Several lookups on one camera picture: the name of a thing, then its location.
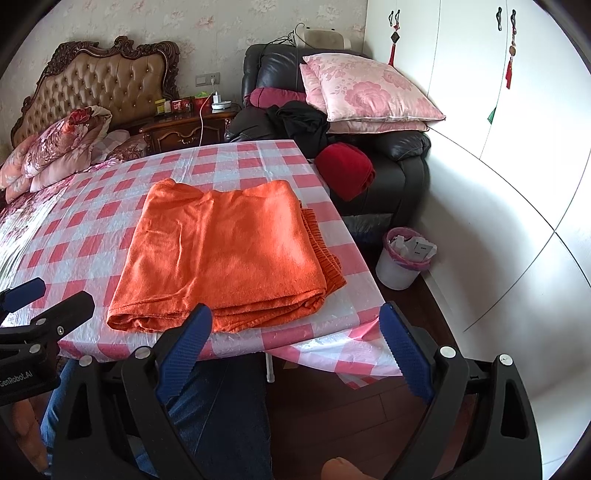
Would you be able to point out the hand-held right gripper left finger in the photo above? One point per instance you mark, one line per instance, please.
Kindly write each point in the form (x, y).
(184, 355)

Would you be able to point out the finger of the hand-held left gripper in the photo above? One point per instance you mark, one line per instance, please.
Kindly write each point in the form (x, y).
(69, 311)
(23, 293)

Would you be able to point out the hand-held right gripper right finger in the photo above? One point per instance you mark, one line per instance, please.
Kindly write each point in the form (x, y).
(406, 350)

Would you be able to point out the orange towel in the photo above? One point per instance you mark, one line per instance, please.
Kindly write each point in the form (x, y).
(221, 249)

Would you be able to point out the person's right hand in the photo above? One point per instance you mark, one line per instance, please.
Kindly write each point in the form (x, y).
(341, 468)

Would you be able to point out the person's blue jeans legs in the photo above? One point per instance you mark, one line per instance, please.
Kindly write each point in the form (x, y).
(221, 415)

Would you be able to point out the floral bedsheet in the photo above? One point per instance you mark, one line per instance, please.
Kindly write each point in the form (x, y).
(16, 221)

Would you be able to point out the pink checkered plastic tablecloth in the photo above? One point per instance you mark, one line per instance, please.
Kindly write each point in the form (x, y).
(92, 240)

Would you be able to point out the white trash bin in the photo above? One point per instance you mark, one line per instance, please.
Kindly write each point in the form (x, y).
(397, 274)

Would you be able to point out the white table leg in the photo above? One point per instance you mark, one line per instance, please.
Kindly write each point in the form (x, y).
(269, 369)

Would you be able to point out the paper scraps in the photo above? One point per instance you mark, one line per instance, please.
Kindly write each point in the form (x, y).
(415, 247)

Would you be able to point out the floral pillows at headboard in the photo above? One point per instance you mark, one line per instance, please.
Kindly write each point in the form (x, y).
(55, 147)

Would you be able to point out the pink plaid pillow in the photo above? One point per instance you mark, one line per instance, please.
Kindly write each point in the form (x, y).
(113, 139)

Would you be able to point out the red folded blanket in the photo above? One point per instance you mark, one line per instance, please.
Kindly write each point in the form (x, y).
(346, 168)

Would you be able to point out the white wardrobe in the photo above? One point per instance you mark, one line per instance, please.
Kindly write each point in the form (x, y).
(508, 184)

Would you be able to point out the black leather armchair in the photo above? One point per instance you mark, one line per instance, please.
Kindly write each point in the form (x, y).
(406, 152)

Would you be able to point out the dark wooden nightstand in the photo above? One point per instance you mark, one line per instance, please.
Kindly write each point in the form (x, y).
(184, 134)

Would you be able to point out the yellow box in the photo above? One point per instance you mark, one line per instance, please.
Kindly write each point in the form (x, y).
(161, 106)

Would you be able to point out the tufted leather headboard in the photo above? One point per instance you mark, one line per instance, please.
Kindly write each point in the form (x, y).
(106, 78)

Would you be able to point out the red box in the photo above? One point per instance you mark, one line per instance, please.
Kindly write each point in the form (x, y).
(187, 105)
(176, 106)

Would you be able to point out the black clothing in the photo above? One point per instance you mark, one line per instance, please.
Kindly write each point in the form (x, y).
(300, 124)

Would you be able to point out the green hanging tag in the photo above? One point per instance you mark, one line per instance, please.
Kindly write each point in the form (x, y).
(491, 115)

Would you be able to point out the white round charger device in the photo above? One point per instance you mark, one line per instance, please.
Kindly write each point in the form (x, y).
(221, 106)

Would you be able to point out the pink floral pillow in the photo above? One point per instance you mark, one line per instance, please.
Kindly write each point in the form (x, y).
(310, 90)
(374, 87)

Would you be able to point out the maroon bolster cushion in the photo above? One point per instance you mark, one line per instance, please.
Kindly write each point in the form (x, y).
(277, 98)

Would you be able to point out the red knot ornament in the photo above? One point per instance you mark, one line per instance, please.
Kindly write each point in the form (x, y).
(393, 39)

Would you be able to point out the red tassel ornament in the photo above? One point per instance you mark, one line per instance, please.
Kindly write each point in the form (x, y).
(510, 50)

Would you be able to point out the white appliance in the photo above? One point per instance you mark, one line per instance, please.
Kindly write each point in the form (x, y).
(323, 37)

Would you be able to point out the wall socket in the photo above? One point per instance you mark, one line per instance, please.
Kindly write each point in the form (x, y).
(207, 81)

